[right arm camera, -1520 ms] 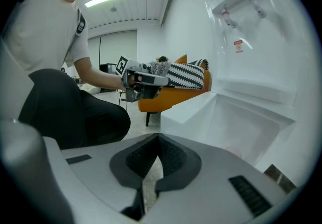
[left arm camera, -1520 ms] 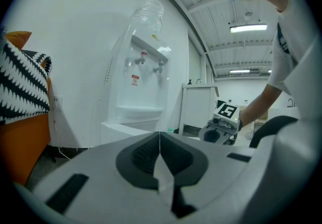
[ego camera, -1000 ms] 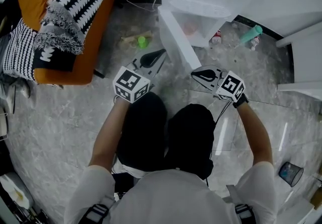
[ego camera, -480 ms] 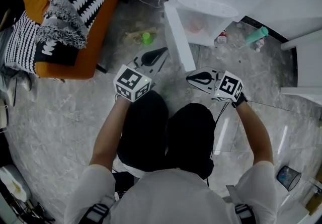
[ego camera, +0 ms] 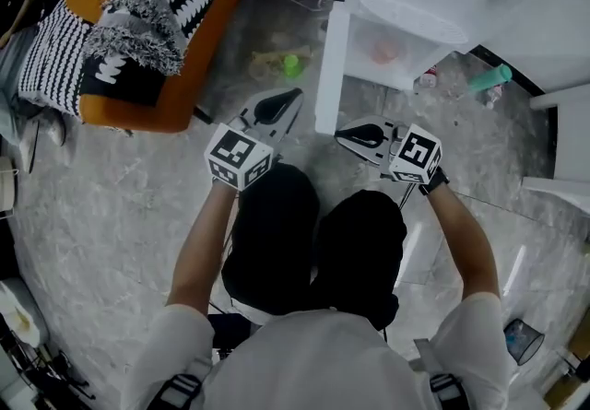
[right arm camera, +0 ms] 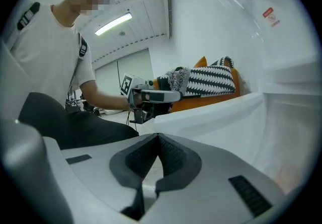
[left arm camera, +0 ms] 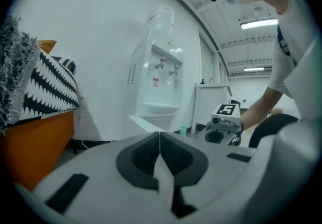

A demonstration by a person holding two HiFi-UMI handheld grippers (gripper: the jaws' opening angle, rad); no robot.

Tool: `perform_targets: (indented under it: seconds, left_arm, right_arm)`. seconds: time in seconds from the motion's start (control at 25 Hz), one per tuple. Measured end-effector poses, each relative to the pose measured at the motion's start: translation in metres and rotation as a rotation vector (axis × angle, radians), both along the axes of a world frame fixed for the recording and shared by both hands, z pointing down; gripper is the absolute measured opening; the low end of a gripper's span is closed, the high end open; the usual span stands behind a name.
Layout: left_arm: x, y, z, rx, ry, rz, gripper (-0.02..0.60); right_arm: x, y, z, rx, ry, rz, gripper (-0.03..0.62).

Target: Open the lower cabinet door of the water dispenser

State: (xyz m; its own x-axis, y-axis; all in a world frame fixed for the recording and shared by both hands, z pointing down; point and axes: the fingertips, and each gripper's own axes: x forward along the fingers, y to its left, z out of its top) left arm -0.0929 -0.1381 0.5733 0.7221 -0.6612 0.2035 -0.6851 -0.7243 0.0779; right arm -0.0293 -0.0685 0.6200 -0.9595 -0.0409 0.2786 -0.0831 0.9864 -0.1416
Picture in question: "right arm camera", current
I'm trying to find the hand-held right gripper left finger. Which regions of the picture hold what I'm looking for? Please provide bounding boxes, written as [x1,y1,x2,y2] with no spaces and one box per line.
[41,132,159,224]

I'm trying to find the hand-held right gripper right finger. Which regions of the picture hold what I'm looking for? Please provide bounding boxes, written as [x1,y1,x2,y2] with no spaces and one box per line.
[144,132,299,224]

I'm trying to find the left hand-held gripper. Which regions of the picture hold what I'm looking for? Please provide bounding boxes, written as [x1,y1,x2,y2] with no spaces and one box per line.
[120,73,183,124]

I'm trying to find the person's left forearm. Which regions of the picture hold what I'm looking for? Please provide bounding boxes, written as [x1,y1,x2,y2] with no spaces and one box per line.
[80,79,134,113]

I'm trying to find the person's left hand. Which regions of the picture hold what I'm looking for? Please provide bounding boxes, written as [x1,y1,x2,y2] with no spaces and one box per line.
[132,91,143,107]

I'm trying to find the grey fringed throw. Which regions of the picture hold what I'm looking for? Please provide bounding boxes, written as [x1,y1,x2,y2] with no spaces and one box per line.
[166,66,191,93]

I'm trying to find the orange sofa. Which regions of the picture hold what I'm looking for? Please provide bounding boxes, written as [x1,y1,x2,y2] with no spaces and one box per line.
[152,56,246,114]

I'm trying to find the black white striped blanket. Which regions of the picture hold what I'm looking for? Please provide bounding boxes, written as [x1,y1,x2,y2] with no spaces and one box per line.
[157,56,236,98]

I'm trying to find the orange cushion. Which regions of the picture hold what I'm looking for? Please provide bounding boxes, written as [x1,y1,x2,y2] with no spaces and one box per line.
[193,56,208,68]

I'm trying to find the person's black trousers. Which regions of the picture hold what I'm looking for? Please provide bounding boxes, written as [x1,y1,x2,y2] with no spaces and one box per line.
[19,92,139,151]

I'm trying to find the long ceiling lamp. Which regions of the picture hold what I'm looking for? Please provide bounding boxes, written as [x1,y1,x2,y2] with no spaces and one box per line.
[94,12,133,37]

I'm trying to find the person's white shirt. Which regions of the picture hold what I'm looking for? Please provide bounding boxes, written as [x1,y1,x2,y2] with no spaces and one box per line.
[7,4,96,108]

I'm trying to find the black shoulder strap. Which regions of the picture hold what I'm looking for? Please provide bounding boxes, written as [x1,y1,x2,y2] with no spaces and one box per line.
[79,34,88,57]
[17,2,41,31]

